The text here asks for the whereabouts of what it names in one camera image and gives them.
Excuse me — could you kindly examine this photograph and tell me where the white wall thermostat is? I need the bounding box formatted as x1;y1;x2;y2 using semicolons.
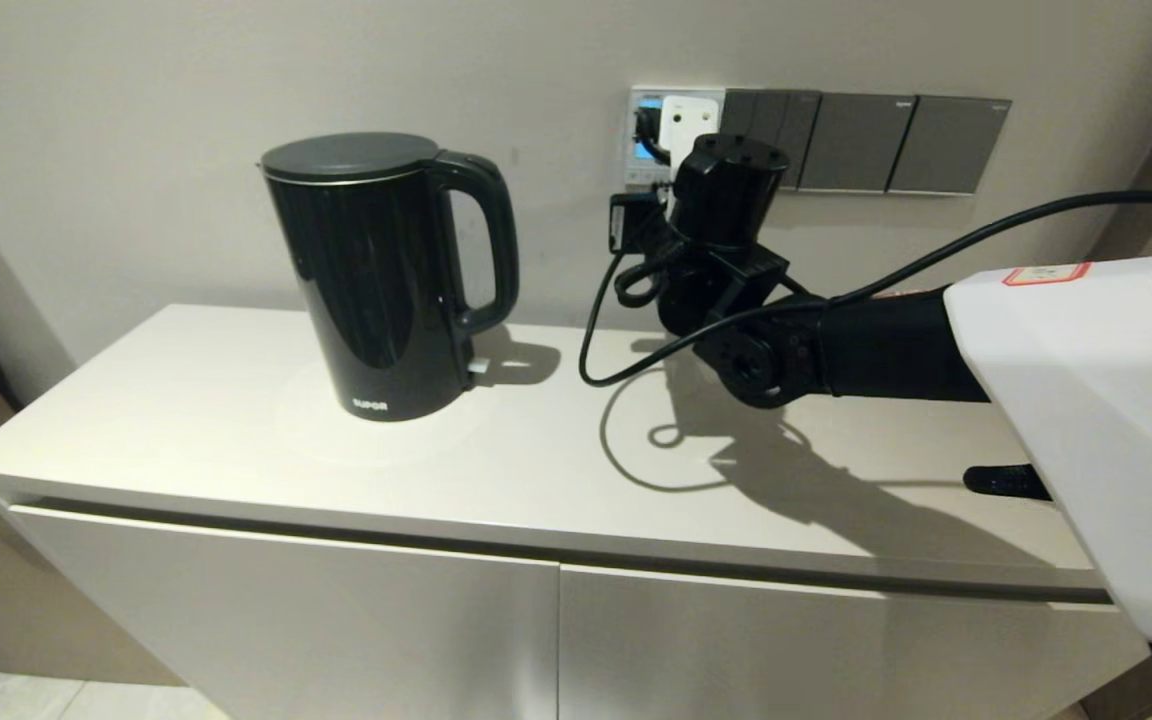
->
626;85;727;189

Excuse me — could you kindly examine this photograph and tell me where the black electric kettle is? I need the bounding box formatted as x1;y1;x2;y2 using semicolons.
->
259;132;521;423

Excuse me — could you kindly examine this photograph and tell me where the white cabinet door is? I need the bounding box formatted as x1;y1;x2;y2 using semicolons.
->
11;505;561;720
558;563;1152;720

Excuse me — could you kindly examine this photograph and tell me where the white sideboard cabinet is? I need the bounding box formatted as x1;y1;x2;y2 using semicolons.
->
0;303;1152;720

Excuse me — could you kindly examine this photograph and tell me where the grey three-rocker wall switch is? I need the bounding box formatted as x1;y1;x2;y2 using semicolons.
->
721;90;823;191

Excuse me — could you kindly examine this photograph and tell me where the black coiled cable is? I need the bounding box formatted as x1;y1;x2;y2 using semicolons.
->
613;240;689;309

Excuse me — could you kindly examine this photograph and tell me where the grey wall switch plate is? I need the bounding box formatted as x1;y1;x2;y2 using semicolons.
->
888;96;1013;197
799;93;919;193

